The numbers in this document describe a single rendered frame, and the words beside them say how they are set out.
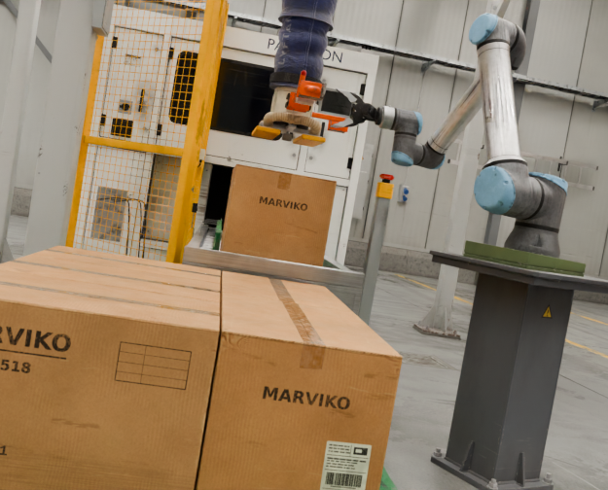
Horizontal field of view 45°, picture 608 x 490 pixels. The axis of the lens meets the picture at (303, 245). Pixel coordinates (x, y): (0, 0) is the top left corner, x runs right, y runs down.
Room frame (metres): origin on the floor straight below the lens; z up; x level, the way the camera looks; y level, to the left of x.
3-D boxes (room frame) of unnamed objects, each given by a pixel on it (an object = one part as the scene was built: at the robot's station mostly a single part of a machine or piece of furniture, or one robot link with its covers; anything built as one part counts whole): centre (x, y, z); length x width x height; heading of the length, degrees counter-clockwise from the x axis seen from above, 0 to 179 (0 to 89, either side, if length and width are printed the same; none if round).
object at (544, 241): (2.55, -0.79, 0.85); 0.19 x 0.19 x 0.10
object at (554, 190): (2.54, -0.79, 0.99); 0.17 x 0.15 x 0.18; 122
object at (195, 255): (2.79, 0.09, 0.58); 0.70 x 0.03 x 0.06; 97
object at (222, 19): (4.50, 0.73, 1.05); 1.17 x 0.10 x 2.10; 7
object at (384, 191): (3.42, -0.33, 0.50); 0.07 x 0.07 x 1.00; 7
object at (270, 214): (3.14, 0.15, 0.75); 0.60 x 0.40 x 0.40; 7
